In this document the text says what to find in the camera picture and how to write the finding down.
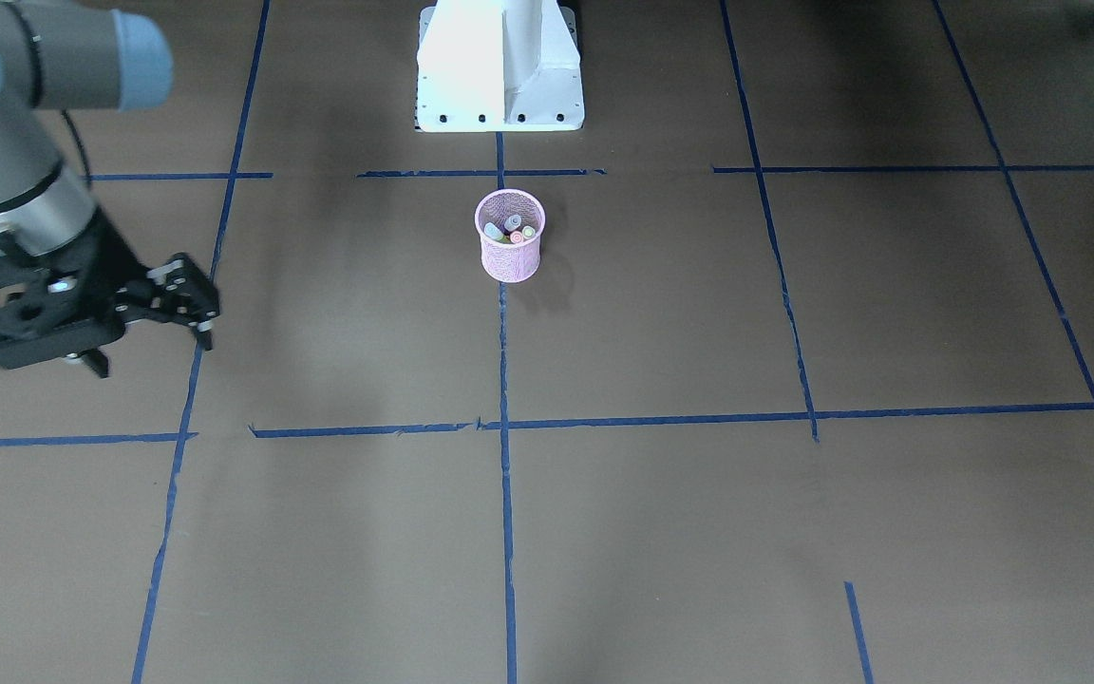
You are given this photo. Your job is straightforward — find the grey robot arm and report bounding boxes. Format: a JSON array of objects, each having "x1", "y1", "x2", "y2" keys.
[{"x1": 0, "y1": 1, "x2": 222, "y2": 378}]

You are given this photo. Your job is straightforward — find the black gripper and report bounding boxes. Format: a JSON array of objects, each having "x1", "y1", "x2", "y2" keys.
[{"x1": 0, "y1": 211, "x2": 221, "y2": 378}]

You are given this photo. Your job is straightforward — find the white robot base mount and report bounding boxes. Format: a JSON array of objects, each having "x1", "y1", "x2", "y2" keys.
[{"x1": 414, "y1": 1, "x2": 586, "y2": 134}]

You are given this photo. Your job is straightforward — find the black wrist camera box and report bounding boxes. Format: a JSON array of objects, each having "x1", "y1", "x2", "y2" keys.
[{"x1": 0, "y1": 306, "x2": 127, "y2": 370}]

